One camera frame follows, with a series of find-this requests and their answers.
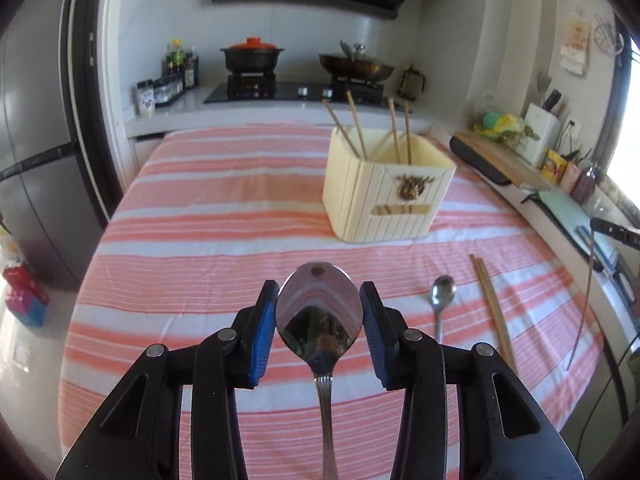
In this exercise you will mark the long steel spoon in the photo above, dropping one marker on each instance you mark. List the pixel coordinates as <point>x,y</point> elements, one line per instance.
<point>319,316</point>

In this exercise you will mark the wall calendar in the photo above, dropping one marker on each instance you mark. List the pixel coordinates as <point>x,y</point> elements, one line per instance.
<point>575,47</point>

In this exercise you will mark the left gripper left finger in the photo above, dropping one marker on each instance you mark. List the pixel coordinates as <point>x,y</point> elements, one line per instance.
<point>134,434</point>

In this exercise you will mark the steel spoon curved handle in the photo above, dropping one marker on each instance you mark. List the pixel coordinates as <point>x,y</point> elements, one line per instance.
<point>442,295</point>

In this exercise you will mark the white ribbed utensil holder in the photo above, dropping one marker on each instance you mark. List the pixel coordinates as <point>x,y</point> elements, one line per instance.
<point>381,186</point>

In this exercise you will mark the yellow snack packet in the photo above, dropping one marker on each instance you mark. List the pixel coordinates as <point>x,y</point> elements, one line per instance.
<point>553,167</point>

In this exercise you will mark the purple soap bottle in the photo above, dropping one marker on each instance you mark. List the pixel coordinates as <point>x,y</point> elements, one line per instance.
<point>586,183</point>

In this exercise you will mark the white knife block box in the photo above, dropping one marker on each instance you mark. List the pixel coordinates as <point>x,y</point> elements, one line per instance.
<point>545,127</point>

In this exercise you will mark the colourful toy blocks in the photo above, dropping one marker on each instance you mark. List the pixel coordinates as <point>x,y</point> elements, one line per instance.
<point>24,297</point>

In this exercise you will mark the condiment bottles group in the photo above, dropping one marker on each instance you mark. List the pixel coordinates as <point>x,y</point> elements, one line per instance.
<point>180,73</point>

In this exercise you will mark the black wok pan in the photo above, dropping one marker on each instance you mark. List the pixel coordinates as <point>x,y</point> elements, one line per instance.
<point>353,64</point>

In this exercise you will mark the mint green mat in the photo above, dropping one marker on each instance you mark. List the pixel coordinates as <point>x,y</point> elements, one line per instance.
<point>574,223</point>

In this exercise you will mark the dark glass jar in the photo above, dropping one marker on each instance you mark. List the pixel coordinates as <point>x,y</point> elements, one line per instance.
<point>412,84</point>

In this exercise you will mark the wooden cutting board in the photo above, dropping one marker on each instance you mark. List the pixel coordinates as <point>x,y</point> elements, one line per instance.
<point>495,162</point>

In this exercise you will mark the grey refrigerator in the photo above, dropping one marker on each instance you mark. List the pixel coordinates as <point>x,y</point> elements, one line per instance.
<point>55,199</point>

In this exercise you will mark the pink cup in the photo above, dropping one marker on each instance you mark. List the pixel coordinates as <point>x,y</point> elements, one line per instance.
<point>570,177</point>

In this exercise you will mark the pink striped tablecloth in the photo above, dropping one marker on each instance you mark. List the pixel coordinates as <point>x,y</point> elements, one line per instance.
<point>217,212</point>

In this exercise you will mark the yellow green plastic bag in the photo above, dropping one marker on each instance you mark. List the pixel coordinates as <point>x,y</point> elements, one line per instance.
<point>506,129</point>

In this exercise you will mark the black pot orange lid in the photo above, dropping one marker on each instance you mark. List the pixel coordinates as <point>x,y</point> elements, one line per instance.
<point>253,56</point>

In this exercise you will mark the white spice jar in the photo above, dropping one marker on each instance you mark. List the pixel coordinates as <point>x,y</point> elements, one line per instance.
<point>145,98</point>

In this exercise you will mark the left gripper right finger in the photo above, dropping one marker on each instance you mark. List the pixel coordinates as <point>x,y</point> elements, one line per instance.
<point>504,433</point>

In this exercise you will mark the black gas stove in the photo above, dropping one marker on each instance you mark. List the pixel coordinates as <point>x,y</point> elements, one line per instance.
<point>255,87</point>

